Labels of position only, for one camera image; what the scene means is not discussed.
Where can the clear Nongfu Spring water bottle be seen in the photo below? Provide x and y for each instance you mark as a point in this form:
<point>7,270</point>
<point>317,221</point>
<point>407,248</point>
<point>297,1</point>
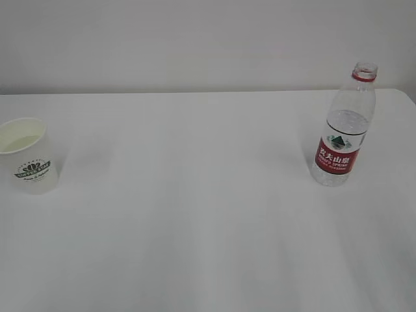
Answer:
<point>347,123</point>

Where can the white paper coffee cup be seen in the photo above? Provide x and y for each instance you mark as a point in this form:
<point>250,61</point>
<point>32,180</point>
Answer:
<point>27,157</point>

